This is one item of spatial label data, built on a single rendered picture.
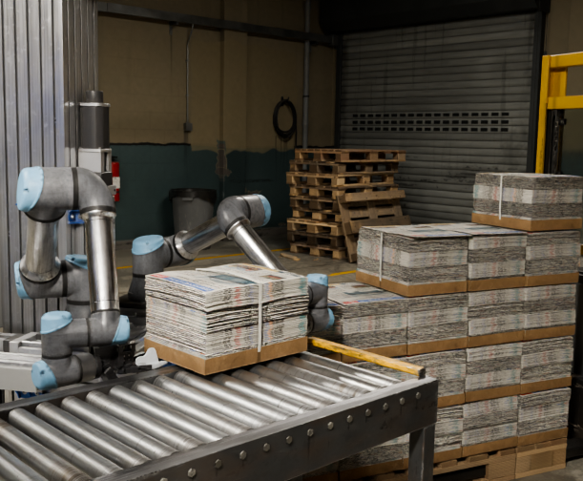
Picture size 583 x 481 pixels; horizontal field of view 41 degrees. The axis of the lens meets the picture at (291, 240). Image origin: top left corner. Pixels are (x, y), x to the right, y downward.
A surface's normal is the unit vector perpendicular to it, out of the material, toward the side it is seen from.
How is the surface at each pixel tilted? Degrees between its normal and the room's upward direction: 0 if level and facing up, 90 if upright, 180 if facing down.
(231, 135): 90
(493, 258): 90
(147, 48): 90
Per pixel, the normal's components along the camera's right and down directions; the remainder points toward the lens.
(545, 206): 0.44, 0.12
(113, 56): 0.68, 0.11
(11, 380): -0.22, 0.12
